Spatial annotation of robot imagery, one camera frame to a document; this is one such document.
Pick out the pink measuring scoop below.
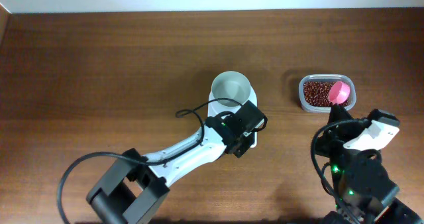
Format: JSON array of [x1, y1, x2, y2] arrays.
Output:
[[327, 81, 350, 105]]

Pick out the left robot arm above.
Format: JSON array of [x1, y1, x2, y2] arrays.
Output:
[[86, 101, 268, 223]]

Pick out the red beans in container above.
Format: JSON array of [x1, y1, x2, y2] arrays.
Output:
[[303, 82, 348, 107]]

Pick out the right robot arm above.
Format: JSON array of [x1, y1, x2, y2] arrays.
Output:
[[310, 105, 423, 224]]

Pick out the white round bowl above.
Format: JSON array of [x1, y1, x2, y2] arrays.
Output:
[[210, 71, 252, 103]]

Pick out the clear plastic bean container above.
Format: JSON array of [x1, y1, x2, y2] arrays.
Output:
[[298, 74, 356, 113]]

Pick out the white digital kitchen scale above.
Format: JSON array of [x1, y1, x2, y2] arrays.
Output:
[[201, 88, 258, 153]]

